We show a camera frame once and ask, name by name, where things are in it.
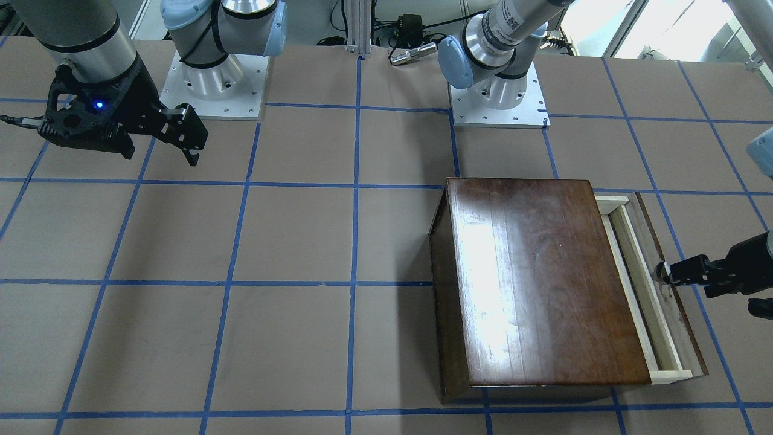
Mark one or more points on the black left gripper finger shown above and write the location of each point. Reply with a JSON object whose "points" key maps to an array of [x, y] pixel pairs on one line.
{"points": [[698, 270], [761, 308]]}

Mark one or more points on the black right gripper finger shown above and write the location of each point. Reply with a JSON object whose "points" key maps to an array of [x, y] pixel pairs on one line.
{"points": [[181, 127]]}

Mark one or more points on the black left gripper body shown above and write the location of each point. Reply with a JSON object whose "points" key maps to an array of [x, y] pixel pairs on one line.
{"points": [[747, 261]]}

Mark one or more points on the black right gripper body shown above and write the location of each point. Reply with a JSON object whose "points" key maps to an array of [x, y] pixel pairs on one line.
{"points": [[137, 90]]}

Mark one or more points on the wooden drawer with white handle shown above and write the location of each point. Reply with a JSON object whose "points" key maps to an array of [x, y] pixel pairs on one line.
{"points": [[670, 348]]}

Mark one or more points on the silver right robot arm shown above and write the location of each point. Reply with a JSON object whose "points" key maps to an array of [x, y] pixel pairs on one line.
{"points": [[156, 68]]}

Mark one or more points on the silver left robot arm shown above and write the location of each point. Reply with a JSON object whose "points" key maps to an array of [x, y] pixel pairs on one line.
{"points": [[493, 44]]}

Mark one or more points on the dark wooden drawer cabinet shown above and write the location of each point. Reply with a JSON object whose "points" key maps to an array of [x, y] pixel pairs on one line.
{"points": [[528, 298]]}

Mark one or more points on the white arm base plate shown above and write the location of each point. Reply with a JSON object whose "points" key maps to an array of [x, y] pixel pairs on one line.
{"points": [[499, 102]]}

